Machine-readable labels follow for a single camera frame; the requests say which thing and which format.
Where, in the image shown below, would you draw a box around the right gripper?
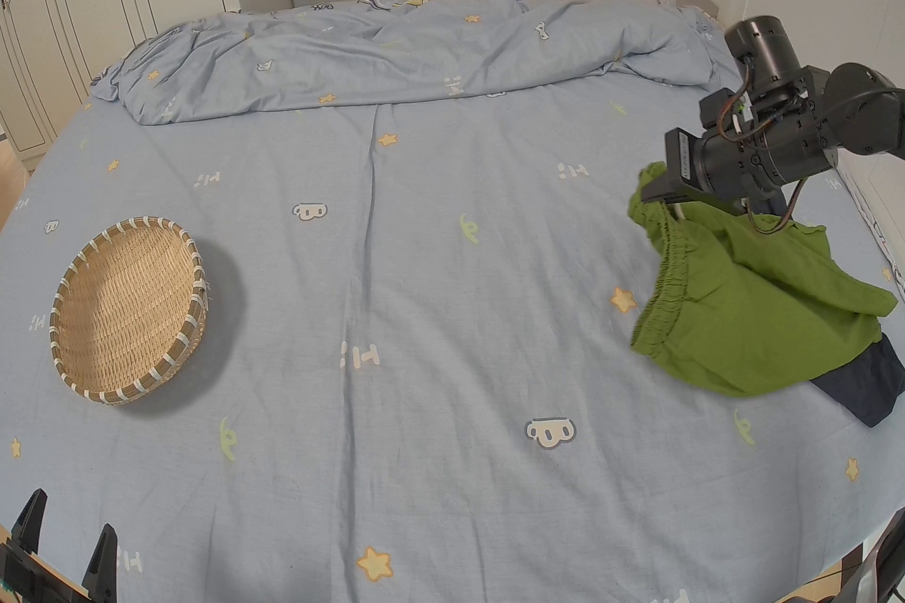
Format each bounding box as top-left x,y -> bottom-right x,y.
665,118 -> 841,213

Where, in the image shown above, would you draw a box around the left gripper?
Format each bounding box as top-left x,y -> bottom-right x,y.
0,489 -> 119,603

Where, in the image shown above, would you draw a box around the green shorts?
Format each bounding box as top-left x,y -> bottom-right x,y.
629,162 -> 899,398

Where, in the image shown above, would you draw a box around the round woven basket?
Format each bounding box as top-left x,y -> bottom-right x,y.
49,216 -> 211,407

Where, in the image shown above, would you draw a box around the dark blue garment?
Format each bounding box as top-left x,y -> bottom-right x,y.
809,332 -> 905,429

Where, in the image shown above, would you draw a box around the bed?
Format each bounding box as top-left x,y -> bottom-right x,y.
0,0 -> 905,603

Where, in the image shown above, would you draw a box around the pale blue quilt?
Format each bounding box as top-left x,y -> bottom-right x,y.
88,0 -> 732,126

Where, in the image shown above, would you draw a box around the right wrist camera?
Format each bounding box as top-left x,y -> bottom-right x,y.
699,87 -> 752,144

